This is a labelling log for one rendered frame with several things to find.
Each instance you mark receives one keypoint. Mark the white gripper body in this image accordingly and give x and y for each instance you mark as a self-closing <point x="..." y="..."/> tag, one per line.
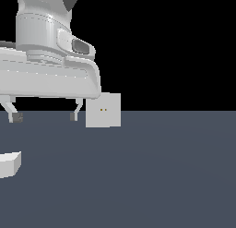
<point x="46" y="78"/>

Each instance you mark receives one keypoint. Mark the white charger block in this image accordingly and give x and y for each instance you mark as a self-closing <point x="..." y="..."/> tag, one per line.
<point x="8" y="164"/>

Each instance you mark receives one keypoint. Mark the white wall socket block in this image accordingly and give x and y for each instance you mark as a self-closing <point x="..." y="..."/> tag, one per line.
<point x="103" y="110"/>

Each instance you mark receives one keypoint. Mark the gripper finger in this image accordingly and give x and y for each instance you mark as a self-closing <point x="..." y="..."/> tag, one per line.
<point x="76" y="110"/>
<point x="11" y="110"/>

